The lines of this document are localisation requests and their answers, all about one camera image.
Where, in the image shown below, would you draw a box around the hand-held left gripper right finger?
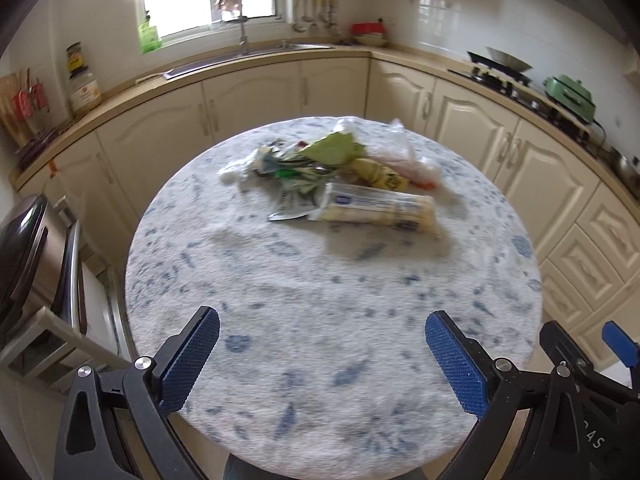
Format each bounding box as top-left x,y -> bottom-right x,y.
425,310 -> 592,480

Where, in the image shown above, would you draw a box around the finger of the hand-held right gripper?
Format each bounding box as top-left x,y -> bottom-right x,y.
602,321 -> 640,368
540,320 -> 596,372

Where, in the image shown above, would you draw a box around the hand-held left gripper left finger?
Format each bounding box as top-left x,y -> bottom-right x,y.
52,306 -> 221,480

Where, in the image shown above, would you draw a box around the green milk carton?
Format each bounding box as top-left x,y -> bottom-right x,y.
300,131 -> 367,167

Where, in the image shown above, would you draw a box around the steel pot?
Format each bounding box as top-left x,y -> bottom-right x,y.
607,150 -> 640,187

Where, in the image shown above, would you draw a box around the long cream cracker packet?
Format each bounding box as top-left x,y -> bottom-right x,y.
307,182 -> 442,237

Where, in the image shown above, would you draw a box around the silver foil wrapper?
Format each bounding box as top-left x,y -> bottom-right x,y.
267,185 -> 326,223

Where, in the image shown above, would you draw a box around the crumpled clear plastic wrap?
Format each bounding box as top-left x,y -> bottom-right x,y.
218,160 -> 261,189

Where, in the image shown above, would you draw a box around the stainless steel appliance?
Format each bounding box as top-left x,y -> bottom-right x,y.
0,194 -> 89,356

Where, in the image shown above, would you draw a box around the green snack wrapper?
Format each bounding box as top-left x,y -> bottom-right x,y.
257,156 -> 332,187

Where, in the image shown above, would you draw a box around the yellow snack wrapper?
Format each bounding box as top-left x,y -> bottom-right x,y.
350,157 -> 412,194

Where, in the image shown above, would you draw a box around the clear plastic bag orange scraps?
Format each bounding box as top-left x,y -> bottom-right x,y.
367,119 -> 444,191

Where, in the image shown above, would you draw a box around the green electric grill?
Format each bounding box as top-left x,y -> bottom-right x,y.
544,75 -> 599,124

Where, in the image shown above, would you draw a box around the cream kitchen cabinets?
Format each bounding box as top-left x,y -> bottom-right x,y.
10,42 -> 640,376

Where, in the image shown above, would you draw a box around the black gas stove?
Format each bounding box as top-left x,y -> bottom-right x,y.
447,51 -> 551,107

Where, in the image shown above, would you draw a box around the glass jar orange label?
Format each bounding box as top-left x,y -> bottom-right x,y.
69,71 -> 103,115

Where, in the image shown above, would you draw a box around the steel wok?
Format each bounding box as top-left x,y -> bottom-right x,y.
485,46 -> 534,74

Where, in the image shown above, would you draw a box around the stainless steel sink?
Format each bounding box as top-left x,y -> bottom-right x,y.
162,42 -> 334,81

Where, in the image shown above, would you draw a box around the utensil holder with red tools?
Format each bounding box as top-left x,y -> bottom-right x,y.
0,67 -> 57,147

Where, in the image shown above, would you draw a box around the green plastic bottle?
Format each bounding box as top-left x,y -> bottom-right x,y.
138,12 -> 165,55

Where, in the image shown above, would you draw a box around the steel sink faucet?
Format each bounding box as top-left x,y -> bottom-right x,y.
235,14 -> 252,57

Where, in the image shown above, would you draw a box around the kitchen faucet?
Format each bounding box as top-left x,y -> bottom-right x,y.
215,0 -> 244,22

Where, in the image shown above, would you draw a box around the grey plastic frame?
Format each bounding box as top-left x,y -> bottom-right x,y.
0,306 -> 135,392

